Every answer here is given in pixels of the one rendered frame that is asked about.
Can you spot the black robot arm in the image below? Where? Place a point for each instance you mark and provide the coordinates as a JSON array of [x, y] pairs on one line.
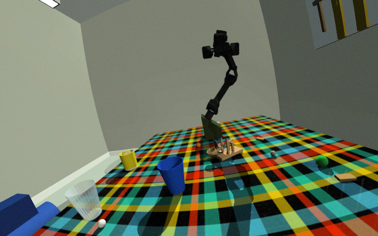
[[220, 37]]

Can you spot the clear plastic cup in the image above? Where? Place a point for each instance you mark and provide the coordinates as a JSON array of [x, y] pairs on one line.
[[84, 198]]

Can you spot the brown wooden catapult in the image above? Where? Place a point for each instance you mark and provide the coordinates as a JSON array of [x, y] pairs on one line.
[[224, 153]]

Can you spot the white ball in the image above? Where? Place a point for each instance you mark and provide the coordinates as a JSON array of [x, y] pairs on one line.
[[101, 223]]

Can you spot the blue plastic cup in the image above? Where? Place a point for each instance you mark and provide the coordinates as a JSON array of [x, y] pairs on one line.
[[172, 172]]

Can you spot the yellow mug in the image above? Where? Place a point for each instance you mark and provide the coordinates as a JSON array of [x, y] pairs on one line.
[[128, 159]]

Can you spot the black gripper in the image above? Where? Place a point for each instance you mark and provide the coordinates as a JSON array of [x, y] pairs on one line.
[[220, 50]]

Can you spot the green ball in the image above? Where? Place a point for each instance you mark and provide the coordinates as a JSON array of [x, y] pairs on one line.
[[321, 161]]

